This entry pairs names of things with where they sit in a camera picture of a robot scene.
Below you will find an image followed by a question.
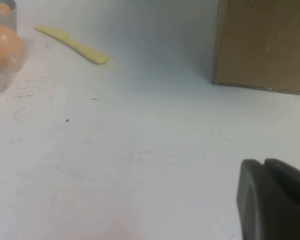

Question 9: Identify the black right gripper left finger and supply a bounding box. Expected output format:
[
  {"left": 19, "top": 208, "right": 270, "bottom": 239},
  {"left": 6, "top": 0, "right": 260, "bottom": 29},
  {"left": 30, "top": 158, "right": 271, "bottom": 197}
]
[{"left": 236, "top": 158, "right": 300, "bottom": 240}]

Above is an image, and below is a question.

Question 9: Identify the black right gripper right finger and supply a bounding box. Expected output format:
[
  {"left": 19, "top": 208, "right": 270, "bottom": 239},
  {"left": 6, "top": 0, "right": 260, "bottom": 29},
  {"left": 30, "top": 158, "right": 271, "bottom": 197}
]
[{"left": 263, "top": 158, "right": 300, "bottom": 207}]

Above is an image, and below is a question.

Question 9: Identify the brown cardboard box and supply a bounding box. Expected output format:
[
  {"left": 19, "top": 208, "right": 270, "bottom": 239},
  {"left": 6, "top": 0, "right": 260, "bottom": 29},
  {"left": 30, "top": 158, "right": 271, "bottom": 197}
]
[{"left": 212, "top": 0, "right": 300, "bottom": 96}]

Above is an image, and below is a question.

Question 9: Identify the clear plastic egg tray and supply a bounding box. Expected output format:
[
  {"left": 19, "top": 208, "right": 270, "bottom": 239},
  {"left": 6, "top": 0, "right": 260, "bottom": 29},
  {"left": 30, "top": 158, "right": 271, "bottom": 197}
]
[{"left": 0, "top": 36, "right": 36, "bottom": 112}]

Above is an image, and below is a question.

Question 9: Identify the orange-brown egg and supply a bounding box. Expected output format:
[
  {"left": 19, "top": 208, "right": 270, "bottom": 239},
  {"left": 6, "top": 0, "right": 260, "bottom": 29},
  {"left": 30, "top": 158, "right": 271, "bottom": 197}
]
[
  {"left": 0, "top": 1, "right": 13, "bottom": 21},
  {"left": 0, "top": 24, "right": 25, "bottom": 70}
]

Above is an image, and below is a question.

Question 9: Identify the yellow plastic knife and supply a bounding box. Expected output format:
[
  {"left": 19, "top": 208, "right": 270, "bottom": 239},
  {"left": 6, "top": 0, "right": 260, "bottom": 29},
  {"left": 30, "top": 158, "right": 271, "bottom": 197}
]
[{"left": 34, "top": 25, "right": 109, "bottom": 65}]

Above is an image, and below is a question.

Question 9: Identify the grey round bowl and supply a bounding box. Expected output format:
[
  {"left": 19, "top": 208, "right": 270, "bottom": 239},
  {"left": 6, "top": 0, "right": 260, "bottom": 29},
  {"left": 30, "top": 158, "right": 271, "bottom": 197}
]
[{"left": 0, "top": 0, "right": 18, "bottom": 33}]

